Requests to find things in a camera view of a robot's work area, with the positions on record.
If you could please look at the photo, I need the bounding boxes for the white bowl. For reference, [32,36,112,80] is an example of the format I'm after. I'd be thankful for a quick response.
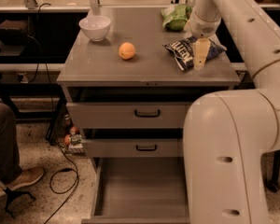
[79,15,111,41]

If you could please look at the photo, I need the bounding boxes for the blue chip bag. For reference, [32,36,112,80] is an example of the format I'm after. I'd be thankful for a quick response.
[163,36,226,71]

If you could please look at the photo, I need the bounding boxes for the middle grey drawer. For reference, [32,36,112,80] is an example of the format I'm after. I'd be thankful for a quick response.
[82,129,183,158]

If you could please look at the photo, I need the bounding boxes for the green chip bag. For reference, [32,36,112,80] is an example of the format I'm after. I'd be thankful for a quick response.
[161,4,192,31]

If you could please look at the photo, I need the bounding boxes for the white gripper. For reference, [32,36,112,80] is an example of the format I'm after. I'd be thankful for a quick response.
[184,12,221,70]

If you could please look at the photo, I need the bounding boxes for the black floor cable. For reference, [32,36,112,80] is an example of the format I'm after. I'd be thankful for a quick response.
[42,140,80,224]

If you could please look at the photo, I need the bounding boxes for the grey drawer cabinet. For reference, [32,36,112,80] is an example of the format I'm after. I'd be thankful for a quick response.
[56,6,242,224]

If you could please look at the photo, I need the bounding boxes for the wire basket with items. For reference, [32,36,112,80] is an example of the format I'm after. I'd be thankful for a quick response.
[51,105,84,155]

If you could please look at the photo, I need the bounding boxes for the black office chair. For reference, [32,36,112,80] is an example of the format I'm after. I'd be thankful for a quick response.
[266,150,280,192]

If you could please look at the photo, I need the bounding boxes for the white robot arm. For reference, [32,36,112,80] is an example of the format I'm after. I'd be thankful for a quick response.
[183,0,280,224]

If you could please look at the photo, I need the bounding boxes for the bottom grey drawer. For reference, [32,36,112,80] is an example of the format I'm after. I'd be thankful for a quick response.
[81,157,189,224]

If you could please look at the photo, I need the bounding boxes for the tan shoe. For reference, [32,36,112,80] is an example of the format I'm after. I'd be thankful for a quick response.
[0,167,45,197]

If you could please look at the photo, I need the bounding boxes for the top grey drawer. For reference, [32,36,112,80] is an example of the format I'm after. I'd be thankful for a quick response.
[65,87,209,130]

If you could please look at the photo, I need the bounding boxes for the orange fruit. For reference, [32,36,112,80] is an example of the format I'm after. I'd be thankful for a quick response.
[119,42,135,60]

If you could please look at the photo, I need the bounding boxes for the grey drawer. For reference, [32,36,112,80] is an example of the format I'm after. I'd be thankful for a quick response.
[81,157,189,224]
[65,87,209,130]
[82,129,183,158]

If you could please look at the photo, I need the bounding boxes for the dark box on shelf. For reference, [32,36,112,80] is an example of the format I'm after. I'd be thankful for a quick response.
[0,20,29,46]

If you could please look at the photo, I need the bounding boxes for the person's leg brown trousers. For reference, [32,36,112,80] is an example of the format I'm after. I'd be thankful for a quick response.
[0,103,21,184]

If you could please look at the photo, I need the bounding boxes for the black stool base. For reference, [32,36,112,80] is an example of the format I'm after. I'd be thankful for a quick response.
[0,180,35,218]

